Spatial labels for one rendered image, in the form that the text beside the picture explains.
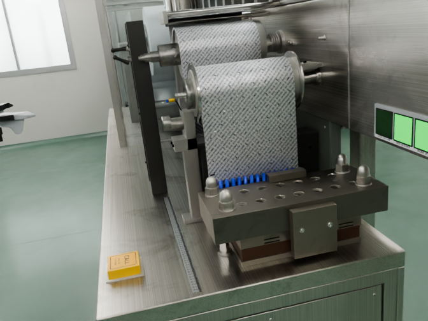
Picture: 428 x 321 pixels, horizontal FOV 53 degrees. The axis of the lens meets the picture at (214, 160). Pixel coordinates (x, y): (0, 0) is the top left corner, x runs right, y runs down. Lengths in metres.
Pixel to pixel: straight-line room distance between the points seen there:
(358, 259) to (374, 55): 0.42
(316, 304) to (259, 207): 0.24
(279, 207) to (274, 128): 0.24
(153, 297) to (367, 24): 0.70
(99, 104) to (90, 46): 0.84
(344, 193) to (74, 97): 5.88
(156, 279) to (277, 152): 0.43
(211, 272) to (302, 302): 0.20
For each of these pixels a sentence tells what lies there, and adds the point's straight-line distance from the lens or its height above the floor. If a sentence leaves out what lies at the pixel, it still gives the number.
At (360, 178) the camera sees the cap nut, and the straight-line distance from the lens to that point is 1.00.
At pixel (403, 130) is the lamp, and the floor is 1.18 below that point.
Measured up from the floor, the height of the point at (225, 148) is 1.12.
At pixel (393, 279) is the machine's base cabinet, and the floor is 0.83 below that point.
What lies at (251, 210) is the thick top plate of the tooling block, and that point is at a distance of 0.90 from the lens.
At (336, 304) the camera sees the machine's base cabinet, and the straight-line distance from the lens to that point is 1.01.
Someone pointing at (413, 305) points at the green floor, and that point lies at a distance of 2.42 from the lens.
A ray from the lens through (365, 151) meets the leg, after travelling 1.36.
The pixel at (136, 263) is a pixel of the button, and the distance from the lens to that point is 0.97.
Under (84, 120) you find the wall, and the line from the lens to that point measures 6.66.
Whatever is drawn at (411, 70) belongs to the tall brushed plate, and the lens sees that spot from 0.84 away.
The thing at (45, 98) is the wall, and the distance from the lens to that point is 6.67.
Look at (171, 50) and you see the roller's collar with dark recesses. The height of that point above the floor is 1.35.
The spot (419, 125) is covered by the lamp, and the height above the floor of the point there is 1.20.
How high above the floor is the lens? 1.40
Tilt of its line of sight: 17 degrees down
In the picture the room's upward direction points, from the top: 6 degrees counter-clockwise
